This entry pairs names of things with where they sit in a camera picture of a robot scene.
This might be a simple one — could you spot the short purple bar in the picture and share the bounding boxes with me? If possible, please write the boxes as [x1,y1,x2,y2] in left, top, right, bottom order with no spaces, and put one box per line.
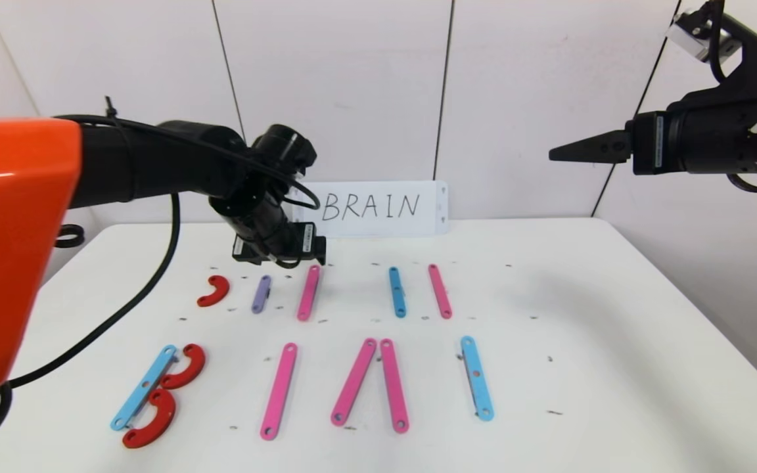
[251,275,273,315]

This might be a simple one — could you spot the small red curved piece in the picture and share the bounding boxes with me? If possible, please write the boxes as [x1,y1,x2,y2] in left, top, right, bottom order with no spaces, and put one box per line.
[196,275,231,308]

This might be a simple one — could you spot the narrow pink bar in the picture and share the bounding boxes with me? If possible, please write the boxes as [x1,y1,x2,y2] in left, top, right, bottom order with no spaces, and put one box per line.
[427,263,453,321]

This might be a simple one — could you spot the white BRAIN sign card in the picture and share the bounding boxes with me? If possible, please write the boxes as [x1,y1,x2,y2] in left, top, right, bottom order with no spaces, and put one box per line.
[290,181,449,238]

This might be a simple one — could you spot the long pink bar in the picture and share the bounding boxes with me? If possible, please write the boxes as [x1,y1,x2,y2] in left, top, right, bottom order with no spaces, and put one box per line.
[379,338,411,434]
[260,342,299,441]
[296,264,322,323]
[330,337,379,427]

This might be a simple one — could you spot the black right camera mount bracket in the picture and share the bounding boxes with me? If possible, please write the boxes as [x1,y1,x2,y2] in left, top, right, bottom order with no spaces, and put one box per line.
[700,0,757,109]

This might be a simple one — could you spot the large red curved piece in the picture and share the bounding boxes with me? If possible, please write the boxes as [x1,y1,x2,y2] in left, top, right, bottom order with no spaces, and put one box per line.
[122,388,177,449]
[160,343,208,390]

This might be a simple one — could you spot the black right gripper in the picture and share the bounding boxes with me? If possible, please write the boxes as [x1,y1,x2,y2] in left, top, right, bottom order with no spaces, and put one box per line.
[549,99,757,175]

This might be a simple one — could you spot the dark blue bar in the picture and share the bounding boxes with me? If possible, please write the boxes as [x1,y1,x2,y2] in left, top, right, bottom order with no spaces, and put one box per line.
[388,266,408,319]

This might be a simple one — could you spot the long light blue bar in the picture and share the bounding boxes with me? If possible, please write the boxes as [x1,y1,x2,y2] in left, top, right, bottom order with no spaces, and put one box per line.
[459,335,495,422]
[110,344,179,432]

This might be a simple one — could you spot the black right camera cable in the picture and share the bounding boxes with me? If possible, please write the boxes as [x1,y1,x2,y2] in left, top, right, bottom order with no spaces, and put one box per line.
[707,0,729,85]

